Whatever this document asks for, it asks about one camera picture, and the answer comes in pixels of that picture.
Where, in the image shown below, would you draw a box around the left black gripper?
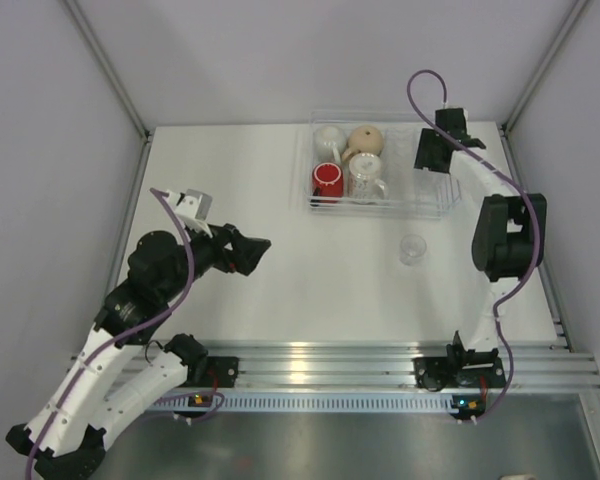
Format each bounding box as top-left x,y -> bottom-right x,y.
161,216 -> 271,301

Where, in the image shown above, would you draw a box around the red mug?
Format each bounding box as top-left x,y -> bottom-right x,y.
311,162 -> 344,204

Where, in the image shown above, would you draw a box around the white speckled mug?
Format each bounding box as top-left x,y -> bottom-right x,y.
313,125 -> 347,164

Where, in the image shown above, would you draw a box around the floral mug orange inside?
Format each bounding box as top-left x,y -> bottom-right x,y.
348,153 -> 389,204

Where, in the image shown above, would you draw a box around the beige ceramic mug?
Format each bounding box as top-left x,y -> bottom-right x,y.
341,125 -> 385,163

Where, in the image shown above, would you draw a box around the clear glass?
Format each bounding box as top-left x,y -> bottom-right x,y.
399,234 -> 427,266
413,169 -> 448,209

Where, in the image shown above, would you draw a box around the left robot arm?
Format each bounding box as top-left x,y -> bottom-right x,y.
6,224 -> 271,479

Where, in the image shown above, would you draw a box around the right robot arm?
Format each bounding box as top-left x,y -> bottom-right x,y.
414,107 -> 547,390

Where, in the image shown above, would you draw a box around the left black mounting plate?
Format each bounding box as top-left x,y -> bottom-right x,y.
183,356 -> 239,389

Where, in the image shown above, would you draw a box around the black mounting plate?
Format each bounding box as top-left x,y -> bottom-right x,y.
183,356 -> 239,389
413,357 -> 476,392

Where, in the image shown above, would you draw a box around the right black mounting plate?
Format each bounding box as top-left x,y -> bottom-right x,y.
413,357 -> 476,392

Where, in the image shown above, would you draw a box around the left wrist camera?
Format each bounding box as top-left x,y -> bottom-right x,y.
175,189 -> 213,223

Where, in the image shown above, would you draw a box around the clear wire dish rack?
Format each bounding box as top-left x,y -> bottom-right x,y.
298,110 -> 462,219

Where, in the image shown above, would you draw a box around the perforated cable duct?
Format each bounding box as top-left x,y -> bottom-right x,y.
144,392 -> 481,411

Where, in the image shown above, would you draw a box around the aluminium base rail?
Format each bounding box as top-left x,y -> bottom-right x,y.
206,341 -> 600,393

